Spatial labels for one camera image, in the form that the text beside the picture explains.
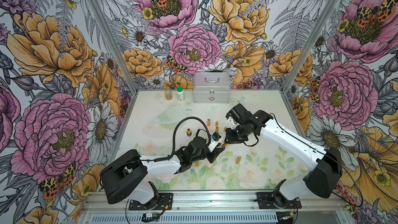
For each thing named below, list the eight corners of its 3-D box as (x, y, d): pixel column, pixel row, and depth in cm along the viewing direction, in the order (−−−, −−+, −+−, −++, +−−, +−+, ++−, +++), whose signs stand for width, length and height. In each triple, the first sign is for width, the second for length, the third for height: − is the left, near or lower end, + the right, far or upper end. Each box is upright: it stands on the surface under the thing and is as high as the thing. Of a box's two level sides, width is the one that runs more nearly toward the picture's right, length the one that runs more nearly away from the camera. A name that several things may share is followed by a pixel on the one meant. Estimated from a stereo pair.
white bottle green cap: (177, 102, 119) (176, 93, 112) (178, 95, 123) (177, 86, 116) (184, 102, 119) (183, 93, 112) (185, 95, 123) (184, 86, 116)
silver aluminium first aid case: (194, 103, 116) (193, 88, 104) (195, 87, 127) (194, 71, 116) (229, 104, 116) (231, 88, 104) (226, 87, 127) (229, 71, 116)
